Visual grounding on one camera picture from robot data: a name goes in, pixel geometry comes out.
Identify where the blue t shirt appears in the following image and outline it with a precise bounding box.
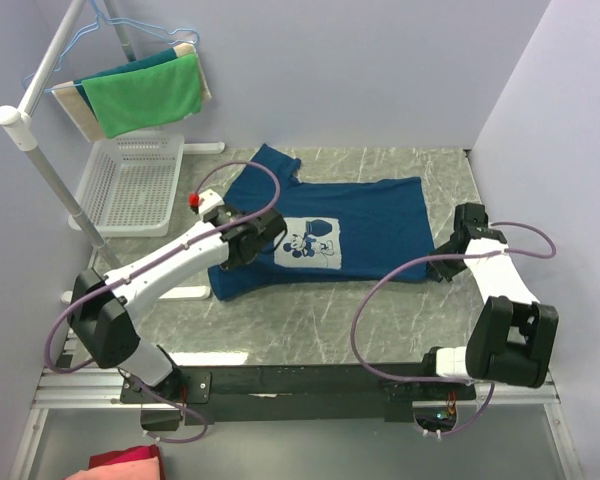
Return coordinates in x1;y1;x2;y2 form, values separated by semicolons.
208;145;434;300

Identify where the red folded shirt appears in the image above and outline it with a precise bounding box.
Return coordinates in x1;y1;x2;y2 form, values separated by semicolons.
88;445;163;469

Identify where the black base beam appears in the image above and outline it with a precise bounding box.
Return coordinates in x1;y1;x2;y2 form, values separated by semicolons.
119;363;484;432

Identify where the blue wire hanger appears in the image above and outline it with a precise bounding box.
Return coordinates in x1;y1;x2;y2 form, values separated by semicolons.
21;0;201;95

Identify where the aluminium rail frame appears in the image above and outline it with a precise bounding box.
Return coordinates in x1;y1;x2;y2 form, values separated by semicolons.
8;368;585;479

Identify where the beige towel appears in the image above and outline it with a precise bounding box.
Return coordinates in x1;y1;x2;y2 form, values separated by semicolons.
50;43;212;142

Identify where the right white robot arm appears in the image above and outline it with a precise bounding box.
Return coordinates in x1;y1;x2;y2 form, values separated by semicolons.
426;203;559;388

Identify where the white clothes rack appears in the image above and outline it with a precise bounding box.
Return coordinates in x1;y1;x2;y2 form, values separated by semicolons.
0;1;230;312

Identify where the green towel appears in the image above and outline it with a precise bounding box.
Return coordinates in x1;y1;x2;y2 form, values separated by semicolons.
81;54;203;139

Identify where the pink folded shirt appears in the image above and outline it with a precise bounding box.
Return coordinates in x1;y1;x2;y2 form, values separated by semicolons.
68;458;161;480

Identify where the white plastic basket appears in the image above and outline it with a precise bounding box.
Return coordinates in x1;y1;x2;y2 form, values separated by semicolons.
75;130;184;238

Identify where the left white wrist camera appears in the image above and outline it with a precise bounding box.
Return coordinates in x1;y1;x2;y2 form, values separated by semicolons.
188;189;224;216

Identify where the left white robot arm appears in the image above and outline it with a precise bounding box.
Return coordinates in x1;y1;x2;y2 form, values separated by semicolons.
68;205;286;394

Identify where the teal towel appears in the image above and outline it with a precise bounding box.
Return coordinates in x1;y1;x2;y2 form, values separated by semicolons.
73;48;177;102

